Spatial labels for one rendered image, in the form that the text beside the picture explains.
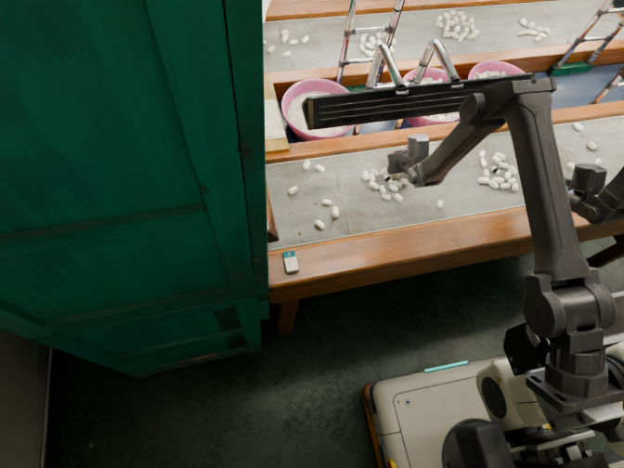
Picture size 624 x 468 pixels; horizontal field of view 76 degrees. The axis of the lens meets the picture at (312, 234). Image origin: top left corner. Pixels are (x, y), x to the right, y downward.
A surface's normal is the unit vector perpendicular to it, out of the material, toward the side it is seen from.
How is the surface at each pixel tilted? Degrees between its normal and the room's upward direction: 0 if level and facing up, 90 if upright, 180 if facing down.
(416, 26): 0
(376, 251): 0
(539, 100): 18
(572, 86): 0
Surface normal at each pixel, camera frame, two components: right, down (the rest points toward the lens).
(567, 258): 0.08, -0.13
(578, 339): 0.12, 0.20
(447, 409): 0.09, -0.43
